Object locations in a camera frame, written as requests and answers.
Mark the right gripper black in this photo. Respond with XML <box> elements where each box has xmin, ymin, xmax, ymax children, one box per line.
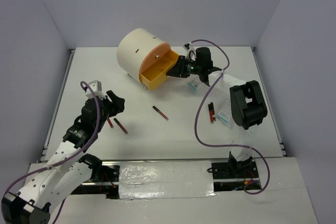
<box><xmin>167</xmin><ymin>56</ymin><xmax>202</xmax><ymax>78</ymax></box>

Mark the cotton pad pack teal label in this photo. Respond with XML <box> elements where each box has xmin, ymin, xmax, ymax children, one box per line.
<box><xmin>188</xmin><ymin>76</ymin><xmax>203</xmax><ymax>94</ymax></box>

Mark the cream round drawer organizer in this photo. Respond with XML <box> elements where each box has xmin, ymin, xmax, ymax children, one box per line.
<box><xmin>117</xmin><ymin>28</ymin><xmax>179</xmax><ymax>90</ymax></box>

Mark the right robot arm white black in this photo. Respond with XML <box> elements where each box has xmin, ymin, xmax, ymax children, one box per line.
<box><xmin>167</xmin><ymin>43</ymin><xmax>268</xmax><ymax>177</ymax></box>

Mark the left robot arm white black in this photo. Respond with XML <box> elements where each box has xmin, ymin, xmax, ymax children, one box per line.
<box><xmin>1</xmin><ymin>91</ymin><xmax>125</xmax><ymax>223</ymax></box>

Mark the red lip gloss centre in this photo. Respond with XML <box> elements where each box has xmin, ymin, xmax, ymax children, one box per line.
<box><xmin>152</xmin><ymin>105</ymin><xmax>169</xmax><ymax>121</ymax></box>

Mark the red lip gloss right pair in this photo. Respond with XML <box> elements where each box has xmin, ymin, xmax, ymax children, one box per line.
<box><xmin>208</xmin><ymin>103</ymin><xmax>214</xmax><ymax>124</ymax></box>

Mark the silver foil tape sheet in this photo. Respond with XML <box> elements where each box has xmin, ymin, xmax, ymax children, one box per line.
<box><xmin>119</xmin><ymin>161</ymin><xmax>215</xmax><ymax>199</ymax></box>

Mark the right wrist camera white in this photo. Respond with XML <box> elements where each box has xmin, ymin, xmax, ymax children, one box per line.
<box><xmin>183</xmin><ymin>42</ymin><xmax>196</xmax><ymax>60</ymax></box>

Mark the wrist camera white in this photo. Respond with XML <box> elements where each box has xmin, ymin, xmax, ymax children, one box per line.
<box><xmin>183</xmin><ymin>42</ymin><xmax>196</xmax><ymax>60</ymax></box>
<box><xmin>86</xmin><ymin>80</ymin><xmax>104</xmax><ymax>99</ymax></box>

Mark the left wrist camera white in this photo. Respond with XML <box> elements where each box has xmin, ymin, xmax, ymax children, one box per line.
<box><xmin>86</xmin><ymin>80</ymin><xmax>104</xmax><ymax>99</ymax></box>

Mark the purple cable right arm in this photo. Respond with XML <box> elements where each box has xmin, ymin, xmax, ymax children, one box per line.
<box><xmin>190</xmin><ymin>39</ymin><xmax>271</xmax><ymax>196</ymax></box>

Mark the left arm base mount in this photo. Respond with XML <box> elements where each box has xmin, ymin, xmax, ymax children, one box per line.
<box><xmin>71</xmin><ymin>154</ymin><xmax>120</xmax><ymax>199</ymax></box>

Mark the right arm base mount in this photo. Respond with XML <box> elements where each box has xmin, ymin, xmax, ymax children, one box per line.
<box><xmin>207</xmin><ymin>153</ymin><xmax>261</xmax><ymax>192</ymax></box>

